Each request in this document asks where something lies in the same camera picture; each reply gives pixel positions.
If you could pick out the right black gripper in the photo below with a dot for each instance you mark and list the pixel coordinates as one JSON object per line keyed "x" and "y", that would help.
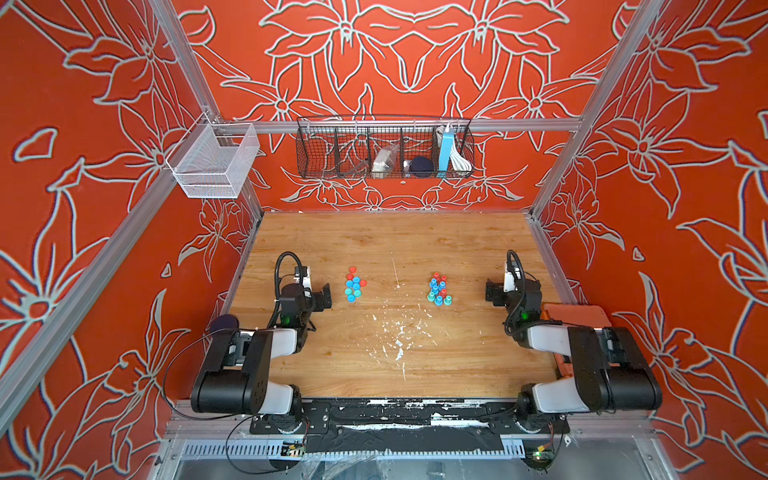
{"x": 498, "y": 289}

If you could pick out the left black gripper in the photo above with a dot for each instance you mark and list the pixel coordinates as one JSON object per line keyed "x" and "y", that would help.
{"x": 324, "y": 304}

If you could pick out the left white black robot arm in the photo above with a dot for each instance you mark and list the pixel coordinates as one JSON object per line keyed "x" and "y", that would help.
{"x": 234, "y": 376}

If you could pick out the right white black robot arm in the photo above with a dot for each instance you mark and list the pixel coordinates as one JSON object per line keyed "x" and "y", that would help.
{"x": 609, "y": 372}

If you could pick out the orange plastic tool case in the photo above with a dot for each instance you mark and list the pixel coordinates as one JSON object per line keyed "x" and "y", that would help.
{"x": 574, "y": 315}

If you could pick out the dark blue round brush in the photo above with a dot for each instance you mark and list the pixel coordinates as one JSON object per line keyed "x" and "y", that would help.
{"x": 223, "y": 323}

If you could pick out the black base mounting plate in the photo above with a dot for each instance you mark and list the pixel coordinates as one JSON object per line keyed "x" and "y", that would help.
{"x": 416, "y": 426}

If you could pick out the dark blue ball in basket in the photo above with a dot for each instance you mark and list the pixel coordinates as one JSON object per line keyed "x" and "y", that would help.
{"x": 421, "y": 167}

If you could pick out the light blue box in basket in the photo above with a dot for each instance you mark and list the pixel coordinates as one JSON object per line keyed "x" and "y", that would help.
{"x": 446, "y": 146}

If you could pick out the silver pouch in basket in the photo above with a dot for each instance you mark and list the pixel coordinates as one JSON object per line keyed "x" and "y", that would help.
{"x": 385, "y": 162}

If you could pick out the black wire wall basket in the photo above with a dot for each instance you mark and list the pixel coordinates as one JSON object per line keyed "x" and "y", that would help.
{"x": 344, "y": 147}

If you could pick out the clear plastic wall bin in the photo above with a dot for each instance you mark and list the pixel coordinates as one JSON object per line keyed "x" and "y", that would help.
{"x": 208, "y": 165}

